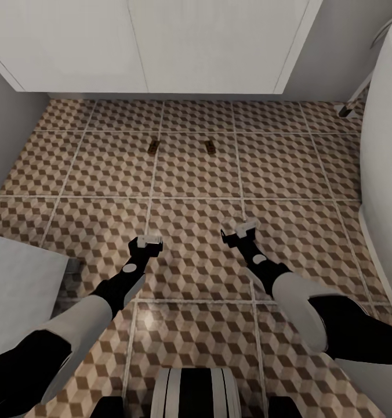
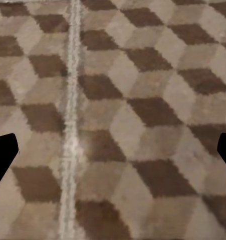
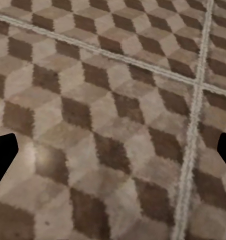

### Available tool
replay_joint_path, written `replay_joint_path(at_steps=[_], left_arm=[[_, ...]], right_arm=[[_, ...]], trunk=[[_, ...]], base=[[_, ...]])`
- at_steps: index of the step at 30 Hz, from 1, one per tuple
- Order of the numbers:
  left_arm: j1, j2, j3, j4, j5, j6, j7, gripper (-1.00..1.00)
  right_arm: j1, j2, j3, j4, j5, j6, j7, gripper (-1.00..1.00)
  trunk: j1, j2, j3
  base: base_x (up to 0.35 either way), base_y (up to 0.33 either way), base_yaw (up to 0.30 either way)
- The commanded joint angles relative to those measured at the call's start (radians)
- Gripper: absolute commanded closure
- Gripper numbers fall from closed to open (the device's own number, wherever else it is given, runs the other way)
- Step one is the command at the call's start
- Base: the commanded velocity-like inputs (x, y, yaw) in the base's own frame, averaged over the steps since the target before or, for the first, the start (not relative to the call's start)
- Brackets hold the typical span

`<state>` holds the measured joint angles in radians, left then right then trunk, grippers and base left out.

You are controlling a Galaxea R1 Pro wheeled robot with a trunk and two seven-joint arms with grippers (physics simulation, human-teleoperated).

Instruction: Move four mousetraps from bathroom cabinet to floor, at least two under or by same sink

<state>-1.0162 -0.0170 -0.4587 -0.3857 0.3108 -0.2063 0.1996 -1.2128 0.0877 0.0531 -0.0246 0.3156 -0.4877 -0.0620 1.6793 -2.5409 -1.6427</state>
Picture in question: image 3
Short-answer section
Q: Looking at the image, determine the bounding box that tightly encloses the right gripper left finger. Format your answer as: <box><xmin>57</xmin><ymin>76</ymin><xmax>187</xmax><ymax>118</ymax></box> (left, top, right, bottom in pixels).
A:
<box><xmin>0</xmin><ymin>133</ymin><xmax>19</xmax><ymax>181</ymax></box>

